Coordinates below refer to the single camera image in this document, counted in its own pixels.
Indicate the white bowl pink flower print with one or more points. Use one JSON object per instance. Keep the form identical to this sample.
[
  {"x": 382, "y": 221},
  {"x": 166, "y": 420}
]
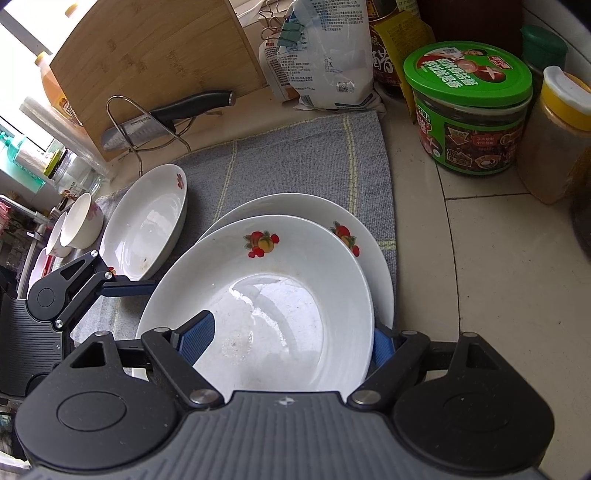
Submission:
[
  {"x": 81, "y": 226},
  {"x": 54, "y": 240}
]

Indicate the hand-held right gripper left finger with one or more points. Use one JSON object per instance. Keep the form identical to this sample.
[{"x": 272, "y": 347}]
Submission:
[{"x": 196, "y": 337}]

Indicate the short plastic wrap roll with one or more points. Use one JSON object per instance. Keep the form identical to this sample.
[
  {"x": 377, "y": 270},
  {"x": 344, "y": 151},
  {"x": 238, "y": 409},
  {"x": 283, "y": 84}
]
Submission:
[{"x": 30, "y": 159}]

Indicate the bamboo cutting board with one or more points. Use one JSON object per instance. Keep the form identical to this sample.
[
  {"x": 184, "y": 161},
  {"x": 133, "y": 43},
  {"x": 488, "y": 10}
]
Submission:
[{"x": 152, "y": 60}]

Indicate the grey and teal checked towel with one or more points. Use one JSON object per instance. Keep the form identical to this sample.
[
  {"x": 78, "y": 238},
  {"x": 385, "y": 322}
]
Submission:
[{"x": 286, "y": 157}]

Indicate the orange oil bottle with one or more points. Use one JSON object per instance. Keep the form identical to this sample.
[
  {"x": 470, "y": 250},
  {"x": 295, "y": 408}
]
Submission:
[{"x": 51, "y": 87}]

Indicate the green cap bottle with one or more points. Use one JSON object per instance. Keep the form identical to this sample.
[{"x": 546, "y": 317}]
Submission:
[{"x": 545, "y": 50}]

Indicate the dark sauce bottle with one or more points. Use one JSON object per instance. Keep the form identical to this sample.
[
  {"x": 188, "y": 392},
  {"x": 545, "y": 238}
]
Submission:
[{"x": 388, "y": 60}]

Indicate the glass jar yellow-green lid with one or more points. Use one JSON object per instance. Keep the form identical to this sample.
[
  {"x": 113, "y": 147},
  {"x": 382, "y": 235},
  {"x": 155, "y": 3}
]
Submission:
[{"x": 74, "y": 177}]

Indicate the white packet bag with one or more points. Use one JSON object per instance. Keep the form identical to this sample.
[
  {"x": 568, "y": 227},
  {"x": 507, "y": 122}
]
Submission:
[{"x": 323, "y": 55}]

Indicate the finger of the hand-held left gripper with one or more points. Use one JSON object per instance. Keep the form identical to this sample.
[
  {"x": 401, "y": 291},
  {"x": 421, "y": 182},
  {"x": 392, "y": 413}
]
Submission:
[{"x": 129, "y": 289}]

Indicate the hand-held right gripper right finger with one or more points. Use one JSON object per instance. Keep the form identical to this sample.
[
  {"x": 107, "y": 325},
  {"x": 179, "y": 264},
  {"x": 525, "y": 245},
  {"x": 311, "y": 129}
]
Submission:
[{"x": 383, "y": 348}]

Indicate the green lid sauce jar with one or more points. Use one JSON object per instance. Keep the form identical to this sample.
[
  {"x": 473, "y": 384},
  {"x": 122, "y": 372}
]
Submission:
[{"x": 466, "y": 134}]

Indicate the wide blade kitchen knife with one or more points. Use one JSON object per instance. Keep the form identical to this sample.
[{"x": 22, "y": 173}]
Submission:
[{"x": 194, "y": 104}]

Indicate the tall plastic wrap roll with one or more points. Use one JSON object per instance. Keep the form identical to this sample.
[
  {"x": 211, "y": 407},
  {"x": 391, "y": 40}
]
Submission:
[{"x": 60, "y": 134}]

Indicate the white plate two fruit prints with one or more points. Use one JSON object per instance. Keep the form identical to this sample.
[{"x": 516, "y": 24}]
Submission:
[{"x": 286, "y": 295}]

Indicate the white plate brown stain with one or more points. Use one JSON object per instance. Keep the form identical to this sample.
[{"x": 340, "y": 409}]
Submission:
[{"x": 318, "y": 207}]

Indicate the teal bag clip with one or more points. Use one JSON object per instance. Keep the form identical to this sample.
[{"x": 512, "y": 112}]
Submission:
[{"x": 291, "y": 32}]

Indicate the white plate small rim stain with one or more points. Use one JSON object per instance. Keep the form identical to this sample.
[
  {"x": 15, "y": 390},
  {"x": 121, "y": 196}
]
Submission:
[{"x": 143, "y": 221}]

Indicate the yellow lid spice jar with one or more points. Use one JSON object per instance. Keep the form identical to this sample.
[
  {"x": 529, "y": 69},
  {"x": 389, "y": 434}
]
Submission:
[{"x": 549, "y": 152}]

